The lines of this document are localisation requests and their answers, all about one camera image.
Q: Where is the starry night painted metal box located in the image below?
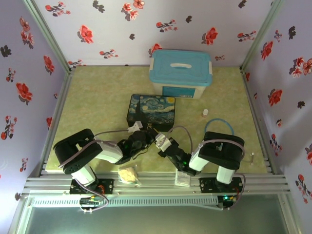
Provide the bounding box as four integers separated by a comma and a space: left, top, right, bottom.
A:
126, 94, 176, 132

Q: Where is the white paper packet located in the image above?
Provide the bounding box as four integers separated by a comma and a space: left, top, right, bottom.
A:
175, 170, 192, 188

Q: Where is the clear bag of beige material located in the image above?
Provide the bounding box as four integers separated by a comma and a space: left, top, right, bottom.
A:
117, 165, 142, 187

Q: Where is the blue tube stethoscope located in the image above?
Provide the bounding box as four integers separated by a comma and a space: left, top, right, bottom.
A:
204, 118, 255, 166

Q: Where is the white storage box blue lid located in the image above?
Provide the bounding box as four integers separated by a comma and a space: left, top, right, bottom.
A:
148, 48, 213, 100

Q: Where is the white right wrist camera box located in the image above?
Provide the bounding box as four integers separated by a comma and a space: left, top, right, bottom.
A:
155, 132, 173, 151

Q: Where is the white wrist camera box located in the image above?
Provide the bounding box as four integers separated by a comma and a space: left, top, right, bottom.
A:
155, 132, 173, 151
127, 121, 144, 134

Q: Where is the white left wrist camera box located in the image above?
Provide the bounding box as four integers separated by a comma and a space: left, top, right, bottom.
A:
127, 121, 144, 134

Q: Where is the grey right arm cable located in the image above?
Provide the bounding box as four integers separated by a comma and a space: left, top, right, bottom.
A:
165, 125, 246, 210

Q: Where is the aluminium front frame rail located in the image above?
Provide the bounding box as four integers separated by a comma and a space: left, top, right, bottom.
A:
23, 170, 291, 196

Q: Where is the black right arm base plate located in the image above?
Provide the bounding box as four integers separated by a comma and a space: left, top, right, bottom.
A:
199, 177, 244, 194

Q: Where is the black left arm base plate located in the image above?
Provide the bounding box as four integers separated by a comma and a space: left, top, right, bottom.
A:
70, 178, 115, 195

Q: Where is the white slotted cable duct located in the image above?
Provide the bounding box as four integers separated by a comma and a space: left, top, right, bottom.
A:
31, 196, 218, 208

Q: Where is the aluminium side frame rail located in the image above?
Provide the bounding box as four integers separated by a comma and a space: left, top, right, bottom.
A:
40, 67, 76, 176
239, 67, 277, 174

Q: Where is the aluminium corner frame post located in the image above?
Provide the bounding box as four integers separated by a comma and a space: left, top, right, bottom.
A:
22, 0, 73, 74
241, 0, 286, 71

